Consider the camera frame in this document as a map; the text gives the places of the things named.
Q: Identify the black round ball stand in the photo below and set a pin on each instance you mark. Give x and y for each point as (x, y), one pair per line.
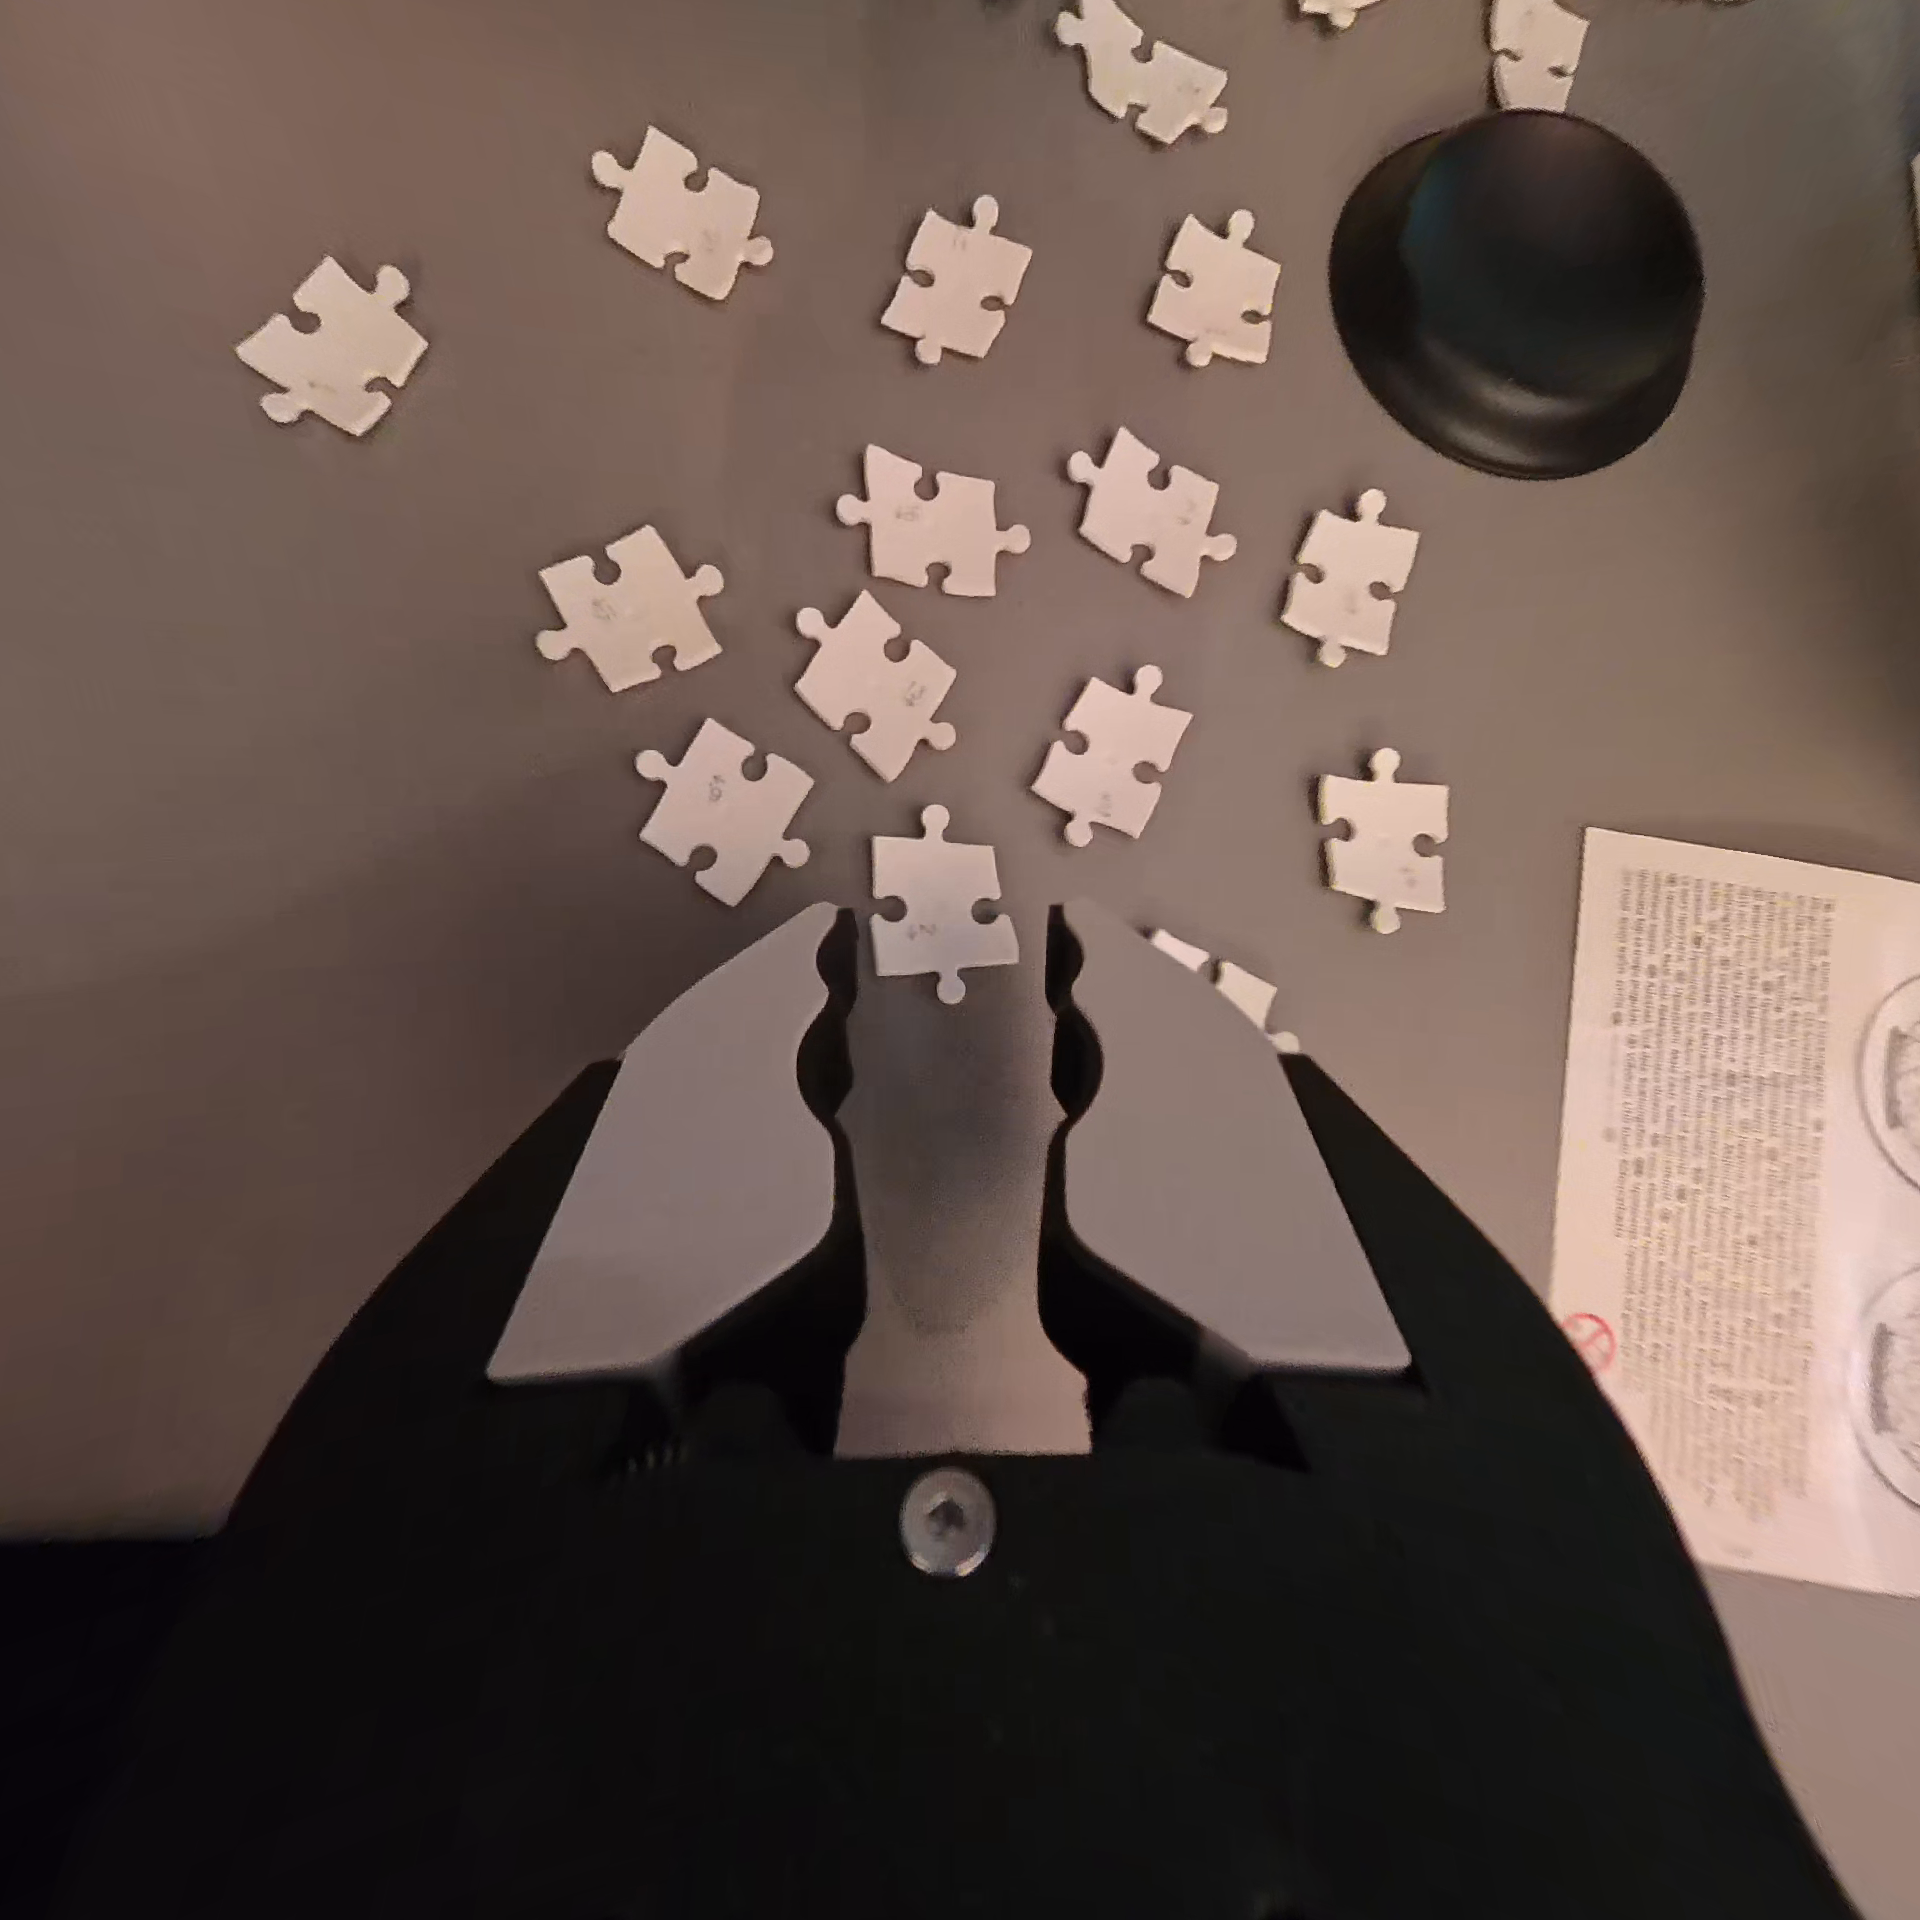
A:
(1515, 288)

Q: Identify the white instruction leaflet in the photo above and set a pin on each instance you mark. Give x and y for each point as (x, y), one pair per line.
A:
(1724, 1124)

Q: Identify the white puzzle pieces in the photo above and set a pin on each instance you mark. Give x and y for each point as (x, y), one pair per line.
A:
(917, 532)

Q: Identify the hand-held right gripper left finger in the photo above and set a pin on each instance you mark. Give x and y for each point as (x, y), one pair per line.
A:
(673, 1201)

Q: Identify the single white jigsaw piece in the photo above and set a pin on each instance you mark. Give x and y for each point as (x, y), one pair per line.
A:
(935, 900)

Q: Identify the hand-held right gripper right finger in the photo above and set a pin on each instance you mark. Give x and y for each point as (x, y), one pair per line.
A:
(1230, 1201)

